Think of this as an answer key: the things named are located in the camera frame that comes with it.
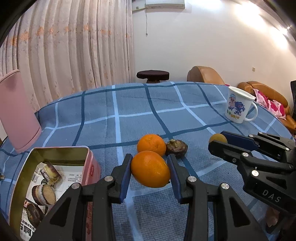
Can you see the white cartoon mug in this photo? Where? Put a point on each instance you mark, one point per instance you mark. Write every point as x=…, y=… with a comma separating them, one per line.
x=239, y=103

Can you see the gold pink tin box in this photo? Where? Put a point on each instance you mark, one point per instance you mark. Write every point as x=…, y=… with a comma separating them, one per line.
x=69, y=156

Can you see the dark round stool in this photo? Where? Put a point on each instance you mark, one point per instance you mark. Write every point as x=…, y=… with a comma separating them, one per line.
x=153, y=76

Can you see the orange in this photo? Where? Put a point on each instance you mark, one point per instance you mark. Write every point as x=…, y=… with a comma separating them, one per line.
x=150, y=169
x=152, y=142

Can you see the right hand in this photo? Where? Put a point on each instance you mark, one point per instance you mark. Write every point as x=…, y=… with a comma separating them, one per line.
x=272, y=218

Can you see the printed paper sheet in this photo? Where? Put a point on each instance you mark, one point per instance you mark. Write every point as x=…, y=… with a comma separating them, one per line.
x=70, y=175

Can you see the orange front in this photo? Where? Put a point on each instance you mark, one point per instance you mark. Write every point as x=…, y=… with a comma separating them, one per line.
x=150, y=169

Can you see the pink floral curtain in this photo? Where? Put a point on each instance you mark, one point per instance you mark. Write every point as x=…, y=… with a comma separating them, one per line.
x=64, y=47

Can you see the green round fruit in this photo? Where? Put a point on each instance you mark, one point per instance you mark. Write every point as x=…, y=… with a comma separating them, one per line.
x=218, y=137

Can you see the pink floral cushion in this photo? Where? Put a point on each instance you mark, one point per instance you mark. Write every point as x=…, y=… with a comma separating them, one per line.
x=273, y=106

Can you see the purple cut yam piece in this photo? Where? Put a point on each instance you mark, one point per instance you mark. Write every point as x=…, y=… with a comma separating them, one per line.
x=50, y=174

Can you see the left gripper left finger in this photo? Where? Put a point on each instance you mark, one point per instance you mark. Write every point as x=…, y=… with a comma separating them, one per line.
x=67, y=218

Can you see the cut taro piece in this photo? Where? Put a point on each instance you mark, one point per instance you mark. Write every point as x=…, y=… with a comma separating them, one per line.
x=43, y=195

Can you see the dark brown water chestnut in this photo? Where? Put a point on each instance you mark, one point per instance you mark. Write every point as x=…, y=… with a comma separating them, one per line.
x=34, y=214

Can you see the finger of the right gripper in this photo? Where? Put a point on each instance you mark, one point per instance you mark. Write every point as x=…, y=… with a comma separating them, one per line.
x=245, y=157
x=261, y=142

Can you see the brown leather sofa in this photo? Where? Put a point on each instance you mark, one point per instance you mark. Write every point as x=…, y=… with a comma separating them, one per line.
x=271, y=94

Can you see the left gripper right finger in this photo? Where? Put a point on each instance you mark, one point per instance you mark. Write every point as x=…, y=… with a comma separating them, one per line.
x=232, y=219

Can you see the white air conditioner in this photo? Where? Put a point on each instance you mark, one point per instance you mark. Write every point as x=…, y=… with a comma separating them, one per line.
x=152, y=4

